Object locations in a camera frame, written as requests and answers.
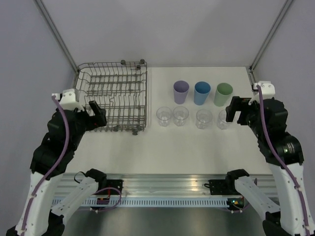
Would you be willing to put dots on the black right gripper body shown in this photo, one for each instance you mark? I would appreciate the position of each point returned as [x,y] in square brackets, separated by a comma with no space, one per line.
[249,113]

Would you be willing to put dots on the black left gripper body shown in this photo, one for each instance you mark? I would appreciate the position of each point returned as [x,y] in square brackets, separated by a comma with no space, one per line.
[85,122]

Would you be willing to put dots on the green plastic cup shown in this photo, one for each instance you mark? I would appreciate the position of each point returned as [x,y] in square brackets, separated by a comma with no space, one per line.
[222,94]

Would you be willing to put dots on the clear glass cup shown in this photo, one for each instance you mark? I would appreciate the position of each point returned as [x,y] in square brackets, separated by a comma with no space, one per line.
[180,115]
[164,115]
[221,121]
[203,119]

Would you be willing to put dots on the blue plastic cup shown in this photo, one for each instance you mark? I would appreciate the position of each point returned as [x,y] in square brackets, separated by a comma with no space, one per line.
[201,92]

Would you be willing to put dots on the lavender plastic cup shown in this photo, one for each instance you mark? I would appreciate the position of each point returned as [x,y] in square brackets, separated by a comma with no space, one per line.
[180,90]

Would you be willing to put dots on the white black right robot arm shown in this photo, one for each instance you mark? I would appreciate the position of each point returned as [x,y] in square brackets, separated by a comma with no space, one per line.
[284,156]

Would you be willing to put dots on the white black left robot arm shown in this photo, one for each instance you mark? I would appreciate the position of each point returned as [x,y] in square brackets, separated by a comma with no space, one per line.
[48,165]

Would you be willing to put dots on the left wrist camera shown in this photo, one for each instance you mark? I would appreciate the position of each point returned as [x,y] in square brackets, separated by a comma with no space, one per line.
[69,99]

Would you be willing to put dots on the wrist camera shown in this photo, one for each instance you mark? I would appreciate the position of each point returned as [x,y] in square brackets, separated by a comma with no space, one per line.
[264,90]
[69,99]

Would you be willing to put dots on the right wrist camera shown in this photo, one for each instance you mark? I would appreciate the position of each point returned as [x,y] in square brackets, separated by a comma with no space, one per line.
[264,90]

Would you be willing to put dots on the grey wire dish rack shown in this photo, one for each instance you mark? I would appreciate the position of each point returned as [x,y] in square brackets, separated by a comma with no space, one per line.
[121,88]

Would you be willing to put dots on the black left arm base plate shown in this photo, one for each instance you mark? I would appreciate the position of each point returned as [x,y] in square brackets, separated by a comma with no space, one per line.
[114,185]

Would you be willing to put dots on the aluminium mounting rail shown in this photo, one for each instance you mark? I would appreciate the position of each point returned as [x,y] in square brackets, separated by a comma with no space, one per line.
[165,185]

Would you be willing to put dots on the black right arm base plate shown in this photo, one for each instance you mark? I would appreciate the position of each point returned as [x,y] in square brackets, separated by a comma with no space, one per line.
[218,187]

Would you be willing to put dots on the white slotted cable duct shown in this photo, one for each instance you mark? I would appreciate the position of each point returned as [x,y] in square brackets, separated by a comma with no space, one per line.
[156,202]

